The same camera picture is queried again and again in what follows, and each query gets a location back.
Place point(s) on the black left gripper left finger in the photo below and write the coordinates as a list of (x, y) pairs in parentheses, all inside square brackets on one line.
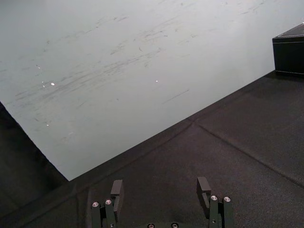
[(111, 204)]

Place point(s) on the black box with stitched edge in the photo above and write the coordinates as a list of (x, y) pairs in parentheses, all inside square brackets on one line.
[(289, 52)]

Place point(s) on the black table cloth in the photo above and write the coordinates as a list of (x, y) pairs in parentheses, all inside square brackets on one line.
[(190, 166)]

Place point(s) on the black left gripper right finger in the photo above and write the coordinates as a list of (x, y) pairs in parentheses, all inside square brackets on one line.
[(215, 204)]

